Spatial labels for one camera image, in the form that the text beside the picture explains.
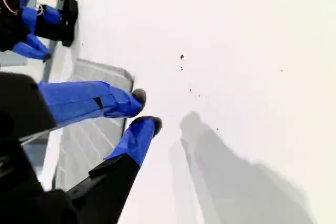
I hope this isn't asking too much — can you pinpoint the grey striped towel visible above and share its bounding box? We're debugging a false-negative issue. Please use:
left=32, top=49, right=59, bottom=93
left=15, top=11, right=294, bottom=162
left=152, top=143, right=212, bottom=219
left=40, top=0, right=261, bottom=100
left=51, top=58, right=136, bottom=192

